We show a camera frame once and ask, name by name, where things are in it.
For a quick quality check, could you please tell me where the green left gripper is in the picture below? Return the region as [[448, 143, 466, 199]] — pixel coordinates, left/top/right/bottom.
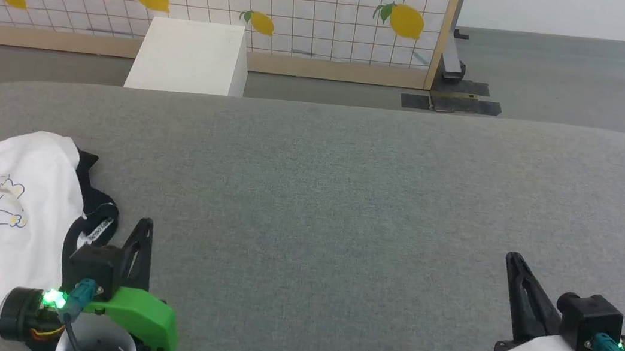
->
[[77, 211, 194, 351]]

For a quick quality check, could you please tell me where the white box cabinet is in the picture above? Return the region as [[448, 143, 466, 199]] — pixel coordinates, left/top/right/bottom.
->
[[124, 12, 254, 104]]

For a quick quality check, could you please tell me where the black floor tape patch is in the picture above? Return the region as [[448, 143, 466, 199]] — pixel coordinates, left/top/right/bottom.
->
[[432, 76, 491, 100], [399, 88, 504, 122]]

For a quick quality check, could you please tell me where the grey metal partition stand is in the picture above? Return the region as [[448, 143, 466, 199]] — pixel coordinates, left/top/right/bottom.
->
[[434, 0, 476, 86]]

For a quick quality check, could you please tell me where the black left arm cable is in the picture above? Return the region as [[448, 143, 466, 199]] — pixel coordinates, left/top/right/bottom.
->
[[56, 276, 101, 351]]

